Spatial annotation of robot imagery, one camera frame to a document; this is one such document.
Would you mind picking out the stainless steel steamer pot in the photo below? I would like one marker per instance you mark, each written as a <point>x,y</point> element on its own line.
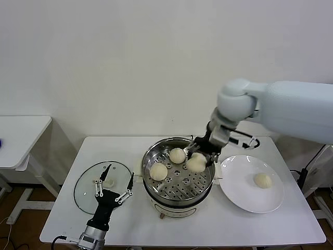
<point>177,209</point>

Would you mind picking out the perforated stainless steel steamer basket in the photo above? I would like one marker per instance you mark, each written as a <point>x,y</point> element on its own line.
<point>182,187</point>

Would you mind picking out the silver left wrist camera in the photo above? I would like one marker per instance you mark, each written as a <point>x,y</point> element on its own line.
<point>89,240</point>

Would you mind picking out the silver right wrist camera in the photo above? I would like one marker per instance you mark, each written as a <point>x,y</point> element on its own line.
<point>219,138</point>

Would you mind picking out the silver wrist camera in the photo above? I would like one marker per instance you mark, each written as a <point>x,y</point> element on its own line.
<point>89,240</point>
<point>219,138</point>

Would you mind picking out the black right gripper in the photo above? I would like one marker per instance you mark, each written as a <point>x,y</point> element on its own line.
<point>206,145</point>

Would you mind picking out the round glass pot lid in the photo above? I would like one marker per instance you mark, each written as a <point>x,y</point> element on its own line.
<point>83,192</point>

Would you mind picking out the white steamed baozi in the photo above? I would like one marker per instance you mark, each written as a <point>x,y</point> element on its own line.
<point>177,155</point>
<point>263,180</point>
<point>196,162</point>
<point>158,172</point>

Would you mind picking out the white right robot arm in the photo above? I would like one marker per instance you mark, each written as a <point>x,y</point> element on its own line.
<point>299,104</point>

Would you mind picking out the white oval plate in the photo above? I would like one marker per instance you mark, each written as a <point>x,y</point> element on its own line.
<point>234,187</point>

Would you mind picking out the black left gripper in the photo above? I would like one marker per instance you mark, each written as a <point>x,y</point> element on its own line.
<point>104,209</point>

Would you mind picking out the white desk with label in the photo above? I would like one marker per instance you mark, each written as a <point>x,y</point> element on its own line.
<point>323,179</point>

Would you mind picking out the white side table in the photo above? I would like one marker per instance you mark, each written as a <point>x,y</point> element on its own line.
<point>23,135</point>

